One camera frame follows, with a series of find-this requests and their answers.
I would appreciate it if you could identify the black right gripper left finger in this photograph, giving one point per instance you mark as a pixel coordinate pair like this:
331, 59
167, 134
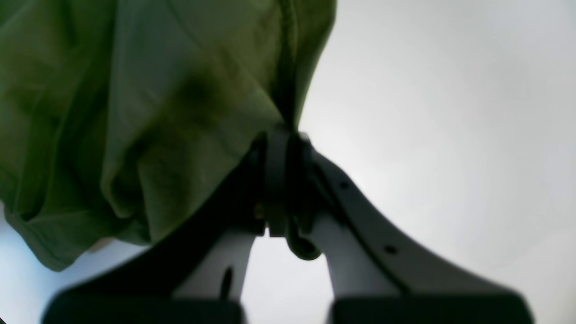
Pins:
195, 275

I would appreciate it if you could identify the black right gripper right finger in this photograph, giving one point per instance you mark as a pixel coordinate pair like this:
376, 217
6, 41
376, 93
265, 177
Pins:
379, 274

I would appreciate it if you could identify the olive green T-shirt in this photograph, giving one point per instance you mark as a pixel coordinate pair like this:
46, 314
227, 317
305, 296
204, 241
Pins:
119, 118

